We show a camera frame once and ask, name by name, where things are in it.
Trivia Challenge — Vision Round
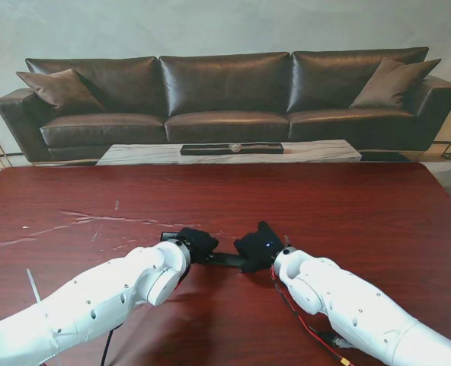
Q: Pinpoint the white marble coffee table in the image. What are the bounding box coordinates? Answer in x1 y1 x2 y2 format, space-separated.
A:
95 140 363 166

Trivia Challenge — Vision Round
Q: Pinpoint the black decorative tray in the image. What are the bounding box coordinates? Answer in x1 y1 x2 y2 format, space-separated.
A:
179 143 286 156

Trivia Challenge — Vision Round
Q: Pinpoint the black remote control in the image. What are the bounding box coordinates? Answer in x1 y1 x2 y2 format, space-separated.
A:
205 251 249 272

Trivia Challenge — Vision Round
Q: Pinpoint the dark brown leather sofa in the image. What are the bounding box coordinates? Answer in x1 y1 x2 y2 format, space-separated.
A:
0 47 451 163

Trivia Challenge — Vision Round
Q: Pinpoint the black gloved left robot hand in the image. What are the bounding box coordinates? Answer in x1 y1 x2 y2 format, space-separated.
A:
178 227 219 265

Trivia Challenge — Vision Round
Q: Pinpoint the red black right arm cable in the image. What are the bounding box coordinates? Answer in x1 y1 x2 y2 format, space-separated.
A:
269 265 356 366

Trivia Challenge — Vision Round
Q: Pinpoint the gold metal side table frame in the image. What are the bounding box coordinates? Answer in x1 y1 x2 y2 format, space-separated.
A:
0 114 24 169

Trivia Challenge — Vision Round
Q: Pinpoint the brown throw cushion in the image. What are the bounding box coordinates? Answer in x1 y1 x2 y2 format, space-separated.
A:
14 69 105 112
349 58 443 110

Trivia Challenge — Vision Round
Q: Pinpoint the grey network cable plug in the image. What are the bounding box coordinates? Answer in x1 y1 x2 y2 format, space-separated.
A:
318 330 352 348

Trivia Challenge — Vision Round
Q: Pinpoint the white zip tie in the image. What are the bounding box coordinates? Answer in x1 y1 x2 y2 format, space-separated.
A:
26 268 43 305

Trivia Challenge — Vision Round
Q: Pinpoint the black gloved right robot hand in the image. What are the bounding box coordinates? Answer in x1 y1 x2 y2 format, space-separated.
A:
233 220 287 274

